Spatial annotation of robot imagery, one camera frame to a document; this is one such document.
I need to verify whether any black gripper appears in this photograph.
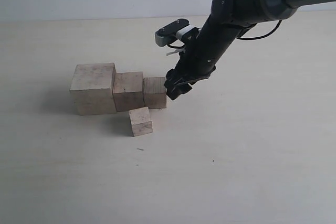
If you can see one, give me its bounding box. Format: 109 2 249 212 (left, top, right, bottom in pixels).
164 15 242 101

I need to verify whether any third largest wooden cube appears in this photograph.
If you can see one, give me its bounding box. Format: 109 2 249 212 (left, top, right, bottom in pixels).
143 77 167 109

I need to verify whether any second largest wooden cube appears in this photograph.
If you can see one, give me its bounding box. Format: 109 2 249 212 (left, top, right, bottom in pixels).
113 72 144 112

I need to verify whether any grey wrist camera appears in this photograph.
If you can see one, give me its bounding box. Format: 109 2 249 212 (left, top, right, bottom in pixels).
154 18 199 47

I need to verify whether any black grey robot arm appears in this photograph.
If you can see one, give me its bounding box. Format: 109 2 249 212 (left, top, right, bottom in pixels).
155 0 335 100

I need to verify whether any smallest wooden cube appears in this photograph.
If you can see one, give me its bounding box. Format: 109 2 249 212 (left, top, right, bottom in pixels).
129 107 153 136

